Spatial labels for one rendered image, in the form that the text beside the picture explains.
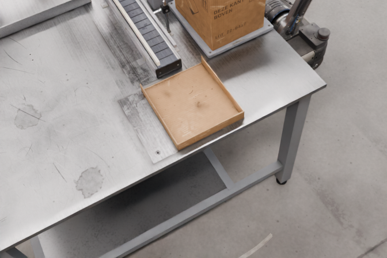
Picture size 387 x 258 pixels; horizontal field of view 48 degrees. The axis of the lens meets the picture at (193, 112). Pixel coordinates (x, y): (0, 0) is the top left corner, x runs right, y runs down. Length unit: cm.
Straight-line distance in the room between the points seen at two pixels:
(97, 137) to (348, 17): 209
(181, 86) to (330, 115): 121
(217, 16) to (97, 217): 107
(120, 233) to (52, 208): 63
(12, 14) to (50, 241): 101
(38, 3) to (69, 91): 49
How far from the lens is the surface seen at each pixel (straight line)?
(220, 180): 208
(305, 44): 260
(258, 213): 226
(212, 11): 156
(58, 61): 182
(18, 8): 205
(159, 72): 164
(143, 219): 204
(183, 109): 155
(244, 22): 170
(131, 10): 187
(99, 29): 190
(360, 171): 245
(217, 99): 157
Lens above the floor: 209
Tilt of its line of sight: 55 degrees down
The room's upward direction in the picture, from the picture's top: 7 degrees counter-clockwise
